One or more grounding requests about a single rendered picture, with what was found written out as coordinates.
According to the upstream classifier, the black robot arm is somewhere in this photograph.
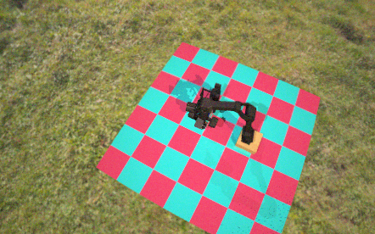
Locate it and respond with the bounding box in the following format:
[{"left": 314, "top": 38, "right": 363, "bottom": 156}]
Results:
[{"left": 186, "top": 97, "right": 256, "bottom": 144}]

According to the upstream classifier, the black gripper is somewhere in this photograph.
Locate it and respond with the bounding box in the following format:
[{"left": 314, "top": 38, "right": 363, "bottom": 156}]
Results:
[{"left": 187, "top": 112, "right": 218, "bottom": 128}]

